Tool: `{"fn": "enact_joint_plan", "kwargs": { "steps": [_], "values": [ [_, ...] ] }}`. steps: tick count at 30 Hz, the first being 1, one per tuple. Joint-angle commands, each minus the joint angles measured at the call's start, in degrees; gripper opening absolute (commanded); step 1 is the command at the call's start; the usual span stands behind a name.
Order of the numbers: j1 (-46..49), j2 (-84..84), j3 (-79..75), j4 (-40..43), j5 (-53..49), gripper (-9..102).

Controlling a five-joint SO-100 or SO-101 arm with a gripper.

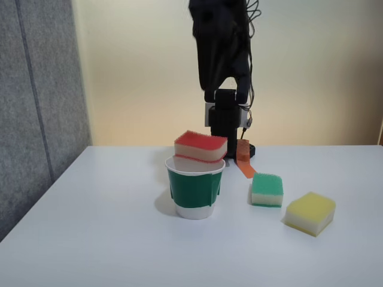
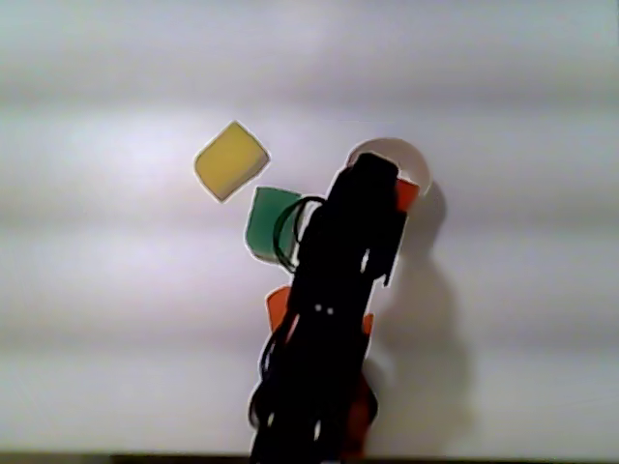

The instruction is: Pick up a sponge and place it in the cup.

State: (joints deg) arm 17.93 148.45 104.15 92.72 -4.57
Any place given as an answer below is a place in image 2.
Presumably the red and white sponge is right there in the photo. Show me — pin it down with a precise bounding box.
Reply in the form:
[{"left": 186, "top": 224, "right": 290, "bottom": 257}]
[{"left": 393, "top": 177, "right": 421, "bottom": 215}]

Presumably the white paper cup green tape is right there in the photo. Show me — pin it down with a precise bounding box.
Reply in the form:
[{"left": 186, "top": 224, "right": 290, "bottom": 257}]
[{"left": 346, "top": 136, "right": 433, "bottom": 199}]

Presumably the green and white sponge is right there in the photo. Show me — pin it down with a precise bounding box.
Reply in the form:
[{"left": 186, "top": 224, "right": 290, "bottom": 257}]
[{"left": 243, "top": 185, "right": 304, "bottom": 265}]

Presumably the yellow and white sponge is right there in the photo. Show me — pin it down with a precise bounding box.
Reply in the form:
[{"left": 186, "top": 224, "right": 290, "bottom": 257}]
[{"left": 192, "top": 120, "right": 272, "bottom": 205}]

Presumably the black cable bundle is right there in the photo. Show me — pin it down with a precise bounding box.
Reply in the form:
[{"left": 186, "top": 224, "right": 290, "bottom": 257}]
[{"left": 272, "top": 194, "right": 326, "bottom": 273}]

